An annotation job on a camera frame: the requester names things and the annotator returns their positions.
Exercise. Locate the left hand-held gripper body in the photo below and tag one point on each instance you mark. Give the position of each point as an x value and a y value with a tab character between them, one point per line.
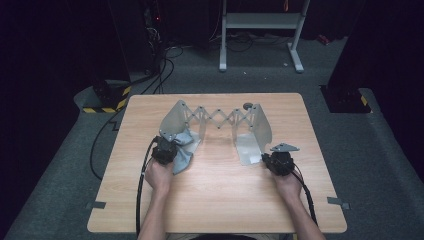
165	151

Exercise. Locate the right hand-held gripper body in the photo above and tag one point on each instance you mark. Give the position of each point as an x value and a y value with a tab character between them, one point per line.
281	162

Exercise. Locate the grey-blue textured cloth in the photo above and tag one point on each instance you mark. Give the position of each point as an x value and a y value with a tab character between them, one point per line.
183	156

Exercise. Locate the expandable metal book stand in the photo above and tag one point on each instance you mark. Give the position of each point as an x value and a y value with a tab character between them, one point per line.
248	150

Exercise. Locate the person's right hand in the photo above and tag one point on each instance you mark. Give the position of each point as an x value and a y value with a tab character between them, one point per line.
288	186

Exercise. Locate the person's left hand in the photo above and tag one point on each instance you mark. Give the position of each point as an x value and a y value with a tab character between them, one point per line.
160	178

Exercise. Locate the grey tape strip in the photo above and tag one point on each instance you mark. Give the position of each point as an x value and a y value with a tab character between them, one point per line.
96	205
336	201

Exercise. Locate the black yellow striped stand base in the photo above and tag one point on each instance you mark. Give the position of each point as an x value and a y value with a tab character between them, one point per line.
110	100

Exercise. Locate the black base with yellow mark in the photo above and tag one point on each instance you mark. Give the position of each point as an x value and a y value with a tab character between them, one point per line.
343	100

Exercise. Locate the dark equipment rack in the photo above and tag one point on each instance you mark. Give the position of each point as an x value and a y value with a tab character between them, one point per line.
153	33

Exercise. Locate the white metal stand frame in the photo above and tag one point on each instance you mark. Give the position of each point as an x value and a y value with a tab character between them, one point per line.
261	20

